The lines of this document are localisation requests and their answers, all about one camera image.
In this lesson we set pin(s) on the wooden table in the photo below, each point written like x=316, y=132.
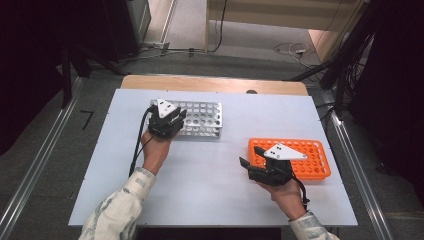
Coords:
x=200, y=83

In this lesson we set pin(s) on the beige wooden cabinet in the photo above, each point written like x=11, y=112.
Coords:
x=283, y=15

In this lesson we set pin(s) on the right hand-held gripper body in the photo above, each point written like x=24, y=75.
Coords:
x=271, y=173

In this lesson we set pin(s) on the aluminium floor rail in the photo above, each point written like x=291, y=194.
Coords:
x=360, y=173
x=40, y=156

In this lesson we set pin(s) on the black metal stand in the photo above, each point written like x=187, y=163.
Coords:
x=66, y=80

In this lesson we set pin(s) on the grey power strip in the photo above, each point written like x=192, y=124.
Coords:
x=156, y=45

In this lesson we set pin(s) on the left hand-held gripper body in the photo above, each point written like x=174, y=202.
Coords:
x=161, y=126

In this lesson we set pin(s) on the person's right hand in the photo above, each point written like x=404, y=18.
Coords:
x=288, y=200

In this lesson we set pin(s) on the silver metal test tube rack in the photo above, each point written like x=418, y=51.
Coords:
x=203, y=120

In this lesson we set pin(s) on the white board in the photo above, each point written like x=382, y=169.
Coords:
x=206, y=196

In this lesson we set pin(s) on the orange plastic test tube rack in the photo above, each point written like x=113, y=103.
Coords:
x=313, y=165

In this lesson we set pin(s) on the person's left hand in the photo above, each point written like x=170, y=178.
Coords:
x=155, y=151

